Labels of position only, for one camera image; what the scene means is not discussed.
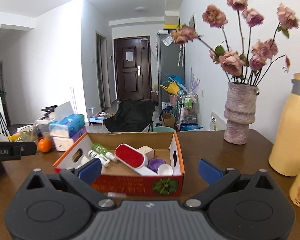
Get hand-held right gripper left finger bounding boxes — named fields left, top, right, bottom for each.
left=26, top=158, right=116, bottom=208

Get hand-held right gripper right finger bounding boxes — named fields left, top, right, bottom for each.
left=184, top=158, right=276, bottom=209

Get white labelled bottle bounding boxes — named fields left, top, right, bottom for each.
left=87, top=150, right=109, bottom=167

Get green plastic bottle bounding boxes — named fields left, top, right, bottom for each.
left=91, top=143, right=118, bottom=162

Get red and white lint brush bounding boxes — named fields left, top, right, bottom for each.
left=114, top=144, right=158, bottom=177

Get white round lid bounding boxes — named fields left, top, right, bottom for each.
left=157, top=164, right=174, bottom=176

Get orange-edged cardboard box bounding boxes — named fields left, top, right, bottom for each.
left=52, top=131, right=185, bottom=197

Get purple round lid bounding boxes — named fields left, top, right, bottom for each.
left=147, top=158, right=167, bottom=172

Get beige block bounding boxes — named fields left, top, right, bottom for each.
left=137, top=145, right=155, bottom=158

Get glass cup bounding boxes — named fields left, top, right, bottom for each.
left=19, top=126, right=39, bottom=143

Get purple tissue pack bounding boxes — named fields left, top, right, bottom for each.
left=52, top=126, right=87, bottom=152

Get orange fruit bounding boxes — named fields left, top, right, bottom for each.
left=38, top=138, right=52, bottom=153

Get clear plastic storage container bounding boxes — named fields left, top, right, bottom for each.
left=34, top=117, right=50, bottom=130

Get blue printed pack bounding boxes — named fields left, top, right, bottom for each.
left=180, top=123, right=204, bottom=131

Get white board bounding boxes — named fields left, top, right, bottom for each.
left=210, top=111, right=227, bottom=131

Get blue tissue pack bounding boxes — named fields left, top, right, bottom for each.
left=49, top=102, right=85, bottom=139

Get blue and white pet feeder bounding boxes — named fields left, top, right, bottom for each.
left=89, top=107, right=107, bottom=127

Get black folding stand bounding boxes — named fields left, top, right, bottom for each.
left=41, top=105, right=59, bottom=117

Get green plastic basin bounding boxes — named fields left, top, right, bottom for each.
left=151, top=126, right=176, bottom=133

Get metal storage rack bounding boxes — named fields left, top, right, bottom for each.
left=178, top=94, right=199, bottom=132

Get small brown cardboard box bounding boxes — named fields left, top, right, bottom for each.
left=161, top=113, right=176, bottom=128

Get pink textured vase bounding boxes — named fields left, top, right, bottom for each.
left=224, top=82, right=260, bottom=145

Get black folding chair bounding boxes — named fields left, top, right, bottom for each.
left=104, top=99, right=156, bottom=133

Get white mop pole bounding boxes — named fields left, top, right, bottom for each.
left=70, top=86, right=78, bottom=114

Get yellow thermos bottle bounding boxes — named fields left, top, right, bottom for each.
left=268, top=73, right=300, bottom=177

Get dark brown door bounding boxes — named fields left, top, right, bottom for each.
left=113, top=36, right=151, bottom=102

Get dried rose bouquet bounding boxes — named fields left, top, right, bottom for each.
left=170, top=0, right=300, bottom=85

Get grey refrigerator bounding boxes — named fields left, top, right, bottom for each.
left=157, top=31, right=186, bottom=105

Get camera tripod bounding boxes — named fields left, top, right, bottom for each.
left=0, top=93, right=10, bottom=138

